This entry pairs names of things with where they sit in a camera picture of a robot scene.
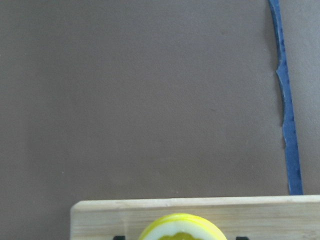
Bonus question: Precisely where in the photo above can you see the yellow lemon slice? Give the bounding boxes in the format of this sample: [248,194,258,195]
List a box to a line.
[139,213,226,240]

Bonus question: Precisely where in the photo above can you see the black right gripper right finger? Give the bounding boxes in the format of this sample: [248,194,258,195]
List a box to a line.
[235,236,250,240]

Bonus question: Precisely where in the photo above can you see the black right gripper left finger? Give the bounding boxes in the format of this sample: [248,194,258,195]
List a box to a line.
[113,235,125,240]

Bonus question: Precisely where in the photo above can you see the wooden cutting board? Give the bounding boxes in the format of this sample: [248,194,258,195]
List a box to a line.
[70,195,320,240]

